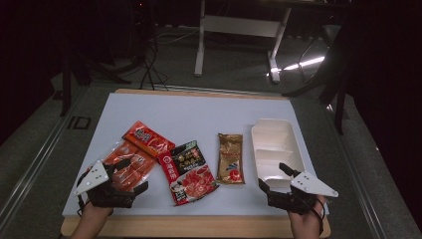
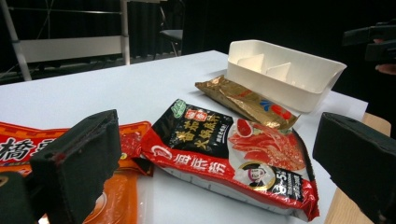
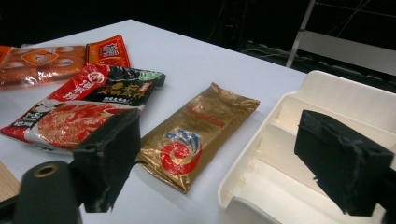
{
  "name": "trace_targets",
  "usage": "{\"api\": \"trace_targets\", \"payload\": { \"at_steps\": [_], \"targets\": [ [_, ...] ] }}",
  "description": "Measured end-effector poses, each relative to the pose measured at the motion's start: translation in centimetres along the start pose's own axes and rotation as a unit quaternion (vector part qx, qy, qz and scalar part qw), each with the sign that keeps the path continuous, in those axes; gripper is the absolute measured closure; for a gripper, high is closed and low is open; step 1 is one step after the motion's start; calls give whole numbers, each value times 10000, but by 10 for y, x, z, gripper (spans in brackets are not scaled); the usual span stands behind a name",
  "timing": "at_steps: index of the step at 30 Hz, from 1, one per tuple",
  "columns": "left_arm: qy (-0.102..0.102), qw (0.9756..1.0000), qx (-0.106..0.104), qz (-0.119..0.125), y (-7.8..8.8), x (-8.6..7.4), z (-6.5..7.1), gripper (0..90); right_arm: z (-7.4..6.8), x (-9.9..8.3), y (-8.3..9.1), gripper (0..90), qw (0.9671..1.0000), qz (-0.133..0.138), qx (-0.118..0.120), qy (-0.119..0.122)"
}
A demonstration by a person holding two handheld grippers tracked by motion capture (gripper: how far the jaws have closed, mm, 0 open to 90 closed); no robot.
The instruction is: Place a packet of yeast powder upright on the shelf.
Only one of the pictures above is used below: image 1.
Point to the white plastic container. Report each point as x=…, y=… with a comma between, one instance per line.
x=275, y=136

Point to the red orange sauce packet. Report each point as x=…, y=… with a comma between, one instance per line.
x=149, y=139

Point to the person's left hand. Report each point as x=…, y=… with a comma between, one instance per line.
x=96, y=212

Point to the wooden table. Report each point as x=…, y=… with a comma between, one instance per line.
x=199, y=227

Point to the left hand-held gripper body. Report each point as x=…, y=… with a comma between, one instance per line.
x=94, y=177

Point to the dark chair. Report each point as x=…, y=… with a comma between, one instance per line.
x=338, y=66

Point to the person's right hand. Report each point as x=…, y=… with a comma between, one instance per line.
x=307, y=220

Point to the black metal stand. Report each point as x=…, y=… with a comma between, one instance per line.
x=66, y=93

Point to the black floor bracket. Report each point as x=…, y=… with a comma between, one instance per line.
x=79, y=122

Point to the metal floor rail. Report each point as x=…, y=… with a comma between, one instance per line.
x=30, y=172
x=361, y=195

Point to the gold brown packet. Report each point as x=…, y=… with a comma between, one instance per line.
x=230, y=156

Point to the white table mat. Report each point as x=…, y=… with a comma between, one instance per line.
x=199, y=113

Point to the black and red soup packet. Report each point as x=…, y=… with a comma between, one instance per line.
x=192, y=182

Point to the clear red sausage packet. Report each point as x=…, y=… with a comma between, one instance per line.
x=142, y=162

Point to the white desk frame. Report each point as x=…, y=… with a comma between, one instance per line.
x=239, y=25

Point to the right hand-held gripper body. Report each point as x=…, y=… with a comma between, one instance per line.
x=310, y=186

